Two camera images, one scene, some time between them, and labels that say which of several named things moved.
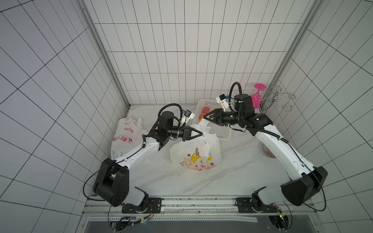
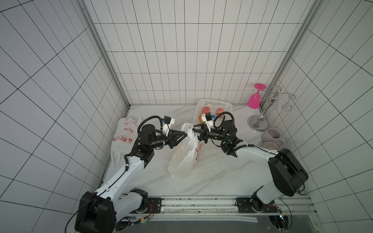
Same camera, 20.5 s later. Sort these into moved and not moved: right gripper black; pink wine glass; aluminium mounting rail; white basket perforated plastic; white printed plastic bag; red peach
Moved: right gripper black; white printed plastic bag
Not moved: white basket perforated plastic; red peach; aluminium mounting rail; pink wine glass
